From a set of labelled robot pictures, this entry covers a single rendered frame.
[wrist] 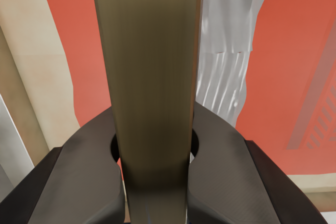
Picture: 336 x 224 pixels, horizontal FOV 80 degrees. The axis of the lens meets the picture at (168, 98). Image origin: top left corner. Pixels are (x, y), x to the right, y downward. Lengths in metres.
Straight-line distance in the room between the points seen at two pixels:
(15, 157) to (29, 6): 0.17
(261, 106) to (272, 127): 0.04
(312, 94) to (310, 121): 0.04
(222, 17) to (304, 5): 0.08
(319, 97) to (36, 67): 0.34
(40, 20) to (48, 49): 0.03
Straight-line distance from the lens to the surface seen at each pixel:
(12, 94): 0.27
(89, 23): 0.23
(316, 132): 0.36
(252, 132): 0.31
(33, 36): 0.25
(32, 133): 0.29
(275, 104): 0.29
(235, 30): 0.22
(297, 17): 0.26
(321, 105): 0.33
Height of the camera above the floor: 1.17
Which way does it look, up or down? 61 degrees down
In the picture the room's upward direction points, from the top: 174 degrees clockwise
